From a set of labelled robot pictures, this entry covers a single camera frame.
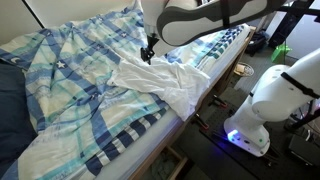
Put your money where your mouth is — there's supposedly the white t-shirt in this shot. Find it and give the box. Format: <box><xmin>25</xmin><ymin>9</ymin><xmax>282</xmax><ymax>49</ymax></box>
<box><xmin>106</xmin><ymin>54</ymin><xmax>212</xmax><ymax>122</ymax></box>

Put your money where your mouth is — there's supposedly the wooden open drawer box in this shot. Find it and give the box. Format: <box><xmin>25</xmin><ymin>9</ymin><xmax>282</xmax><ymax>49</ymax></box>
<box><xmin>146</xmin><ymin>145</ymin><xmax>189</xmax><ymax>180</ymax></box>

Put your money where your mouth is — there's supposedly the black box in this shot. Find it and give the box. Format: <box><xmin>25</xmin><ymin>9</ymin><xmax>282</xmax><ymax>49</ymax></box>
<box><xmin>288</xmin><ymin>133</ymin><xmax>320</xmax><ymax>168</ymax></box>

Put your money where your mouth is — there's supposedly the black arm cable with straps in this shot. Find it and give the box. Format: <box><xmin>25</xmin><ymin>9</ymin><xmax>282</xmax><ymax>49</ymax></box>
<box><xmin>218</xmin><ymin>0</ymin><xmax>320</xmax><ymax>100</ymax></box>

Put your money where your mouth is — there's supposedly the wooden bed frame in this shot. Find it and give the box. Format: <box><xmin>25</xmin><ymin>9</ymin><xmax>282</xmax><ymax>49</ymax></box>
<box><xmin>128</xmin><ymin>25</ymin><xmax>258</xmax><ymax>180</ymax></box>

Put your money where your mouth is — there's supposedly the blue checked duvet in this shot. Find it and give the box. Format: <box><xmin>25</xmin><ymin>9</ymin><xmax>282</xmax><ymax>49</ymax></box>
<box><xmin>0</xmin><ymin>0</ymin><xmax>251</xmax><ymax>180</ymax></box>

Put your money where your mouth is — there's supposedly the white mattress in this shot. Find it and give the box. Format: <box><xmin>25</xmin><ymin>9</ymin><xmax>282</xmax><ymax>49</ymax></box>
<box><xmin>96</xmin><ymin>25</ymin><xmax>251</xmax><ymax>180</ymax></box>

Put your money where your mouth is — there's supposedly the orange black clamp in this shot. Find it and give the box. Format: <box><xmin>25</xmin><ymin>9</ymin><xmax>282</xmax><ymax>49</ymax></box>
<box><xmin>193</xmin><ymin>113</ymin><xmax>211</xmax><ymax>131</ymax></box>
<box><xmin>209</xmin><ymin>94</ymin><xmax>229</xmax><ymax>109</ymax></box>

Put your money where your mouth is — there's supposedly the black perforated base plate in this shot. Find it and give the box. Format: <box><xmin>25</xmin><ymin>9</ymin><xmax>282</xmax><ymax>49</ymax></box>
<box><xmin>199</xmin><ymin>96</ymin><xmax>320</xmax><ymax>180</ymax></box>

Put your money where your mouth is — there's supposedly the black metal stand frame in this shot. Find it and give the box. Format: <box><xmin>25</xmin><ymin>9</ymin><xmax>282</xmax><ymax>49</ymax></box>
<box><xmin>268</xmin><ymin>0</ymin><xmax>320</xmax><ymax>48</ymax></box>

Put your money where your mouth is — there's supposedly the green cloth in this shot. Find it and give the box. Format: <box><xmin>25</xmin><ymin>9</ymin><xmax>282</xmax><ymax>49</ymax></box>
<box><xmin>149</xmin><ymin>154</ymin><xmax>179</xmax><ymax>180</ymax></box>

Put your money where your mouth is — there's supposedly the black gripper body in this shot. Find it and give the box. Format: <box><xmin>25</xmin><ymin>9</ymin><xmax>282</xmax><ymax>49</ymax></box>
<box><xmin>146</xmin><ymin>33</ymin><xmax>160</xmax><ymax>51</ymax></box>

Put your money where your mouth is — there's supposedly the black bag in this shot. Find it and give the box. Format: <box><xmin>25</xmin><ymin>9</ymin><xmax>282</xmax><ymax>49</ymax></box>
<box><xmin>246</xmin><ymin>30</ymin><xmax>269</xmax><ymax>56</ymax></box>

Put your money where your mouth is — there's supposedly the black tripod stand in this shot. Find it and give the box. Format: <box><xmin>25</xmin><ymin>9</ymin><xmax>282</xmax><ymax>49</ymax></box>
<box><xmin>283</xmin><ymin>99</ymin><xmax>320</xmax><ymax>134</ymax></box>

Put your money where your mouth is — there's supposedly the dark blue pillow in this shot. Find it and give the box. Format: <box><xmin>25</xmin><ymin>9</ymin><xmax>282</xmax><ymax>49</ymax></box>
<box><xmin>0</xmin><ymin>59</ymin><xmax>38</xmax><ymax>178</ymax></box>

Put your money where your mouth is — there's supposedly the bright green bag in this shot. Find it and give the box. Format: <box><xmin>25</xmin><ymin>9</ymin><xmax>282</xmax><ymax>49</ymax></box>
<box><xmin>270</xmin><ymin>43</ymin><xmax>293</xmax><ymax>64</ymax></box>

